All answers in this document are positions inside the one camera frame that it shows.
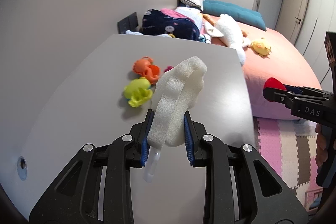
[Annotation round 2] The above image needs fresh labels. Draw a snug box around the red plush toy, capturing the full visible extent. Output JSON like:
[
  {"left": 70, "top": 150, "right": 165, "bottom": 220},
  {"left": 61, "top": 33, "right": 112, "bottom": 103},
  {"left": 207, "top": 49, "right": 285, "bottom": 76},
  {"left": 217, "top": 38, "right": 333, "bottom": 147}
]
[{"left": 264, "top": 77, "right": 286, "bottom": 90}]

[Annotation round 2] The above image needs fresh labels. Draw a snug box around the white foam packing piece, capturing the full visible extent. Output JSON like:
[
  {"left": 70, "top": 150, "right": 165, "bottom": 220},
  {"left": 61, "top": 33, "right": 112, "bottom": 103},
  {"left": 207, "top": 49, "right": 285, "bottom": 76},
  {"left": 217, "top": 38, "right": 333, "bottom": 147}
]
[{"left": 143, "top": 56, "right": 207, "bottom": 182}]

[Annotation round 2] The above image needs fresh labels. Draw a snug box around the person's right hand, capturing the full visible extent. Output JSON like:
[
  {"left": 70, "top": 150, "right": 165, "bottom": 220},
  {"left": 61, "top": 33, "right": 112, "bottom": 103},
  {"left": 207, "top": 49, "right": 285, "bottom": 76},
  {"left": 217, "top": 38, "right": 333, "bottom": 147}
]
[{"left": 315, "top": 124, "right": 328, "bottom": 167}]

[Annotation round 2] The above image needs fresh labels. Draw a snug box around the pink bed cover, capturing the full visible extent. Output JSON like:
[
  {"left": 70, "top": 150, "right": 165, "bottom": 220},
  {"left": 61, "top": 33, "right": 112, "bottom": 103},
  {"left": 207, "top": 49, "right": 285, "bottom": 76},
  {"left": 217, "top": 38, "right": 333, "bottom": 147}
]
[{"left": 238, "top": 22, "right": 321, "bottom": 120}]

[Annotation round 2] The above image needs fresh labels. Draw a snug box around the pastel foam floor mat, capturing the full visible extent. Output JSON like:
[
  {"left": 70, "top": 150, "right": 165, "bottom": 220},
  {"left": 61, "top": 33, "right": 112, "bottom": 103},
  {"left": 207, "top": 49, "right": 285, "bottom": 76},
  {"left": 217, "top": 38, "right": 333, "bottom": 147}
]
[{"left": 253, "top": 117, "right": 322, "bottom": 215}]

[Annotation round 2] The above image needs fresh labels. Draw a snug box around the yellow chick plush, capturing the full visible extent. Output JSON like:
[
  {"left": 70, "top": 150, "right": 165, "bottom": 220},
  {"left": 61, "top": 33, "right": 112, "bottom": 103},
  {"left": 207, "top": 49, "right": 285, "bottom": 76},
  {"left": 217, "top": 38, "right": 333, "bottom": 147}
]
[{"left": 250, "top": 38, "right": 272, "bottom": 57}]

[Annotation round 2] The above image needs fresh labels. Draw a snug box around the white goose plush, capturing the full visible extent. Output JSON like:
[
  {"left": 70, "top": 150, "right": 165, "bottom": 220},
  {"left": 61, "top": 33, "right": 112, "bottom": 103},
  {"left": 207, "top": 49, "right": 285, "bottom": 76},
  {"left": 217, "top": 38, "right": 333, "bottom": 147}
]
[{"left": 214, "top": 14, "right": 251, "bottom": 66}]

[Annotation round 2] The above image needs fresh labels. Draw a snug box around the beige room door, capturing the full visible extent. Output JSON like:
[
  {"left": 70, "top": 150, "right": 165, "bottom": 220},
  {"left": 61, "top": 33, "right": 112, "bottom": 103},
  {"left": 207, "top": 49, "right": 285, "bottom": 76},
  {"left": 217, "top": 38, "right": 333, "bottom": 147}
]
[{"left": 275, "top": 0, "right": 309, "bottom": 45}]

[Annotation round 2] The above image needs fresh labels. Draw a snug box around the lime green plastic toy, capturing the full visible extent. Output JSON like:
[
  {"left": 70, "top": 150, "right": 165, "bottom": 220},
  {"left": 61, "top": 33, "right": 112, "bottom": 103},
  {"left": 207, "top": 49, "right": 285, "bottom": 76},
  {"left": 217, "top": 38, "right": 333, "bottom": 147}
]
[{"left": 123, "top": 77, "right": 153, "bottom": 108}]

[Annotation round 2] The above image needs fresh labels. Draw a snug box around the teal long pillow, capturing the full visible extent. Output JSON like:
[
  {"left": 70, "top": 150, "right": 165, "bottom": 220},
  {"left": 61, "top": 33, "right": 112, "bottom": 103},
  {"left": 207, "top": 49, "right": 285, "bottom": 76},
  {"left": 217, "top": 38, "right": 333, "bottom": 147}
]
[{"left": 203, "top": 0, "right": 266, "bottom": 31}]

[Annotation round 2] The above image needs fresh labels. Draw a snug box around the magenta plastic toy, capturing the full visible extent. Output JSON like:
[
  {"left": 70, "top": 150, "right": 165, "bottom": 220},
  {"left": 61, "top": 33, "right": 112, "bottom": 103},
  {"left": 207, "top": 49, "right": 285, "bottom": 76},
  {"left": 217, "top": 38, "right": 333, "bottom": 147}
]
[{"left": 164, "top": 66, "right": 174, "bottom": 72}]

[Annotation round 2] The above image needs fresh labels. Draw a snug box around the orange plastic toy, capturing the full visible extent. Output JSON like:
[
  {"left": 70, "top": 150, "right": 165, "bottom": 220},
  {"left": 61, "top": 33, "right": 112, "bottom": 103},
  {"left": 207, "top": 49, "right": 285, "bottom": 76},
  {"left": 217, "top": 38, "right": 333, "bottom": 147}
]
[{"left": 133, "top": 56, "right": 161, "bottom": 85}]

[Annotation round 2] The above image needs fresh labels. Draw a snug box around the pink folded cloth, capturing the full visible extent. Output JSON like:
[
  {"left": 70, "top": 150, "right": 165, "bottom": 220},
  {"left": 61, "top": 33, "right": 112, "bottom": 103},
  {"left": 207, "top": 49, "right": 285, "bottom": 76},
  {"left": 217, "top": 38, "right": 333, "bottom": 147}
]
[{"left": 161, "top": 8, "right": 185, "bottom": 18}]

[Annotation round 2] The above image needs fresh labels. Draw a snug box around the navy patterned blanket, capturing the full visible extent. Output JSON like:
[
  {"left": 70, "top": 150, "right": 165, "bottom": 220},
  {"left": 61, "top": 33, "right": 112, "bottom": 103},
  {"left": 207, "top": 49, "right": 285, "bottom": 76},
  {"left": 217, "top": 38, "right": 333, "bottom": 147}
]
[{"left": 142, "top": 9, "right": 200, "bottom": 41}]

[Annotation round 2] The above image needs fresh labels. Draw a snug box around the table cable grommet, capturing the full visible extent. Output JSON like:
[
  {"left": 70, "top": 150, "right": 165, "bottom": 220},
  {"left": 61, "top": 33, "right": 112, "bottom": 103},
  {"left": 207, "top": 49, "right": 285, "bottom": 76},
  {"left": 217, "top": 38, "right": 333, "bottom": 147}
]
[{"left": 17, "top": 156, "right": 27, "bottom": 181}]

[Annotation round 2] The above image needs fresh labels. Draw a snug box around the black wall socket panel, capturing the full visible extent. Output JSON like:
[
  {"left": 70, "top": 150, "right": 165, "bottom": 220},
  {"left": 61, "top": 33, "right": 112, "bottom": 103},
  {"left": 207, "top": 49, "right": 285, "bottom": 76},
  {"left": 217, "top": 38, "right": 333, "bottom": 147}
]
[{"left": 117, "top": 12, "right": 139, "bottom": 34}]

